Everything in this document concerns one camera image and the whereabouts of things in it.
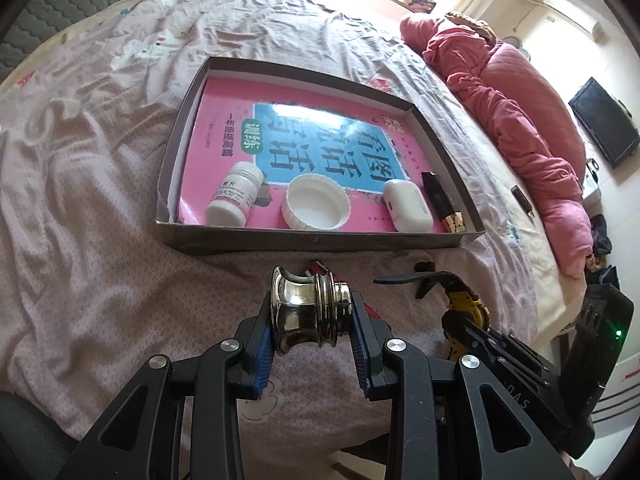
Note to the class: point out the white pill bottle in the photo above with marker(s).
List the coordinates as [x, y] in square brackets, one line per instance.
[235, 197]

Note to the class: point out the pink Chinese workbook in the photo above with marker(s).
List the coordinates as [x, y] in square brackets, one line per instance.
[287, 132]

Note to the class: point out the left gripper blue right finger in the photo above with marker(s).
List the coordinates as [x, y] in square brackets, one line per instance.
[368, 336]

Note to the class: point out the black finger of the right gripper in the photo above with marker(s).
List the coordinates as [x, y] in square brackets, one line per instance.
[531, 379]

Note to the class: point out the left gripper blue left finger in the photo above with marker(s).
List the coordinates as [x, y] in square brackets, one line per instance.
[250, 375]

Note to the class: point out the white earbuds case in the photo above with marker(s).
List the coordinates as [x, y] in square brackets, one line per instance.
[407, 207]

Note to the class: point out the grey cardboard tray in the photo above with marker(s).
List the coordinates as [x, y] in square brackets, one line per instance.
[204, 239]

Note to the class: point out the small black clip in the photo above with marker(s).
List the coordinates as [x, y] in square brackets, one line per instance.
[433, 278]

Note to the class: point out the white air conditioner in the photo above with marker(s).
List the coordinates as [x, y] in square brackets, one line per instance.
[580, 18]

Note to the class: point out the black and gold lighter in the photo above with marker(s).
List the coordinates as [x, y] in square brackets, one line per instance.
[447, 214]

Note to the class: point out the pink patterned bed sheet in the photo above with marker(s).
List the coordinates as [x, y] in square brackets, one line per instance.
[87, 292]

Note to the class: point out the wall television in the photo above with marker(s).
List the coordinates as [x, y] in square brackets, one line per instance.
[607, 123]

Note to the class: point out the white jar lid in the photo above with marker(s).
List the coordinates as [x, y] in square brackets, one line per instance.
[313, 202]

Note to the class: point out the black yellow wristwatch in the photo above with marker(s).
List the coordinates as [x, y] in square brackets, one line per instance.
[464, 307]

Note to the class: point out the pink quilted duvet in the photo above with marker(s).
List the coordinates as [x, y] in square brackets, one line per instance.
[458, 54]

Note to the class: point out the chrome metal drain fitting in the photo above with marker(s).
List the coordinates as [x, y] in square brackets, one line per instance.
[310, 309]

